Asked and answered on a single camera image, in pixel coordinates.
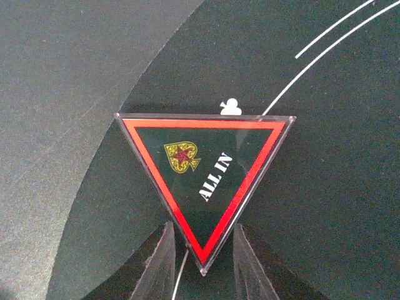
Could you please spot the red triangular all-in button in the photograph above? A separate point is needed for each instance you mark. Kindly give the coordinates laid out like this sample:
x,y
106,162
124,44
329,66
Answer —
x,y
205,168

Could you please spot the round black poker mat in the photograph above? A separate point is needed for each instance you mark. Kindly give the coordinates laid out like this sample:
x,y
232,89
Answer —
x,y
329,203

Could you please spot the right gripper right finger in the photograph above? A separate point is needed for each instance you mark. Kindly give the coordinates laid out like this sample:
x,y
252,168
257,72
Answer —
x,y
250,279

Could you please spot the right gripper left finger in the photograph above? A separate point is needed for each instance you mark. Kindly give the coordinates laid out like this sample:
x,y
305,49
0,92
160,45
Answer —
x,y
157,280

